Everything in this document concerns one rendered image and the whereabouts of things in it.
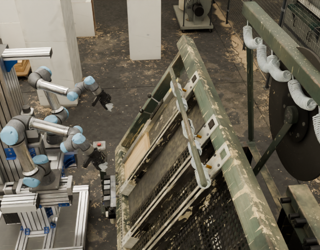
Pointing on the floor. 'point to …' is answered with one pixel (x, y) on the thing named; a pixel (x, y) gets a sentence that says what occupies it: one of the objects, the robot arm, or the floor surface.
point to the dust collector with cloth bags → (194, 14)
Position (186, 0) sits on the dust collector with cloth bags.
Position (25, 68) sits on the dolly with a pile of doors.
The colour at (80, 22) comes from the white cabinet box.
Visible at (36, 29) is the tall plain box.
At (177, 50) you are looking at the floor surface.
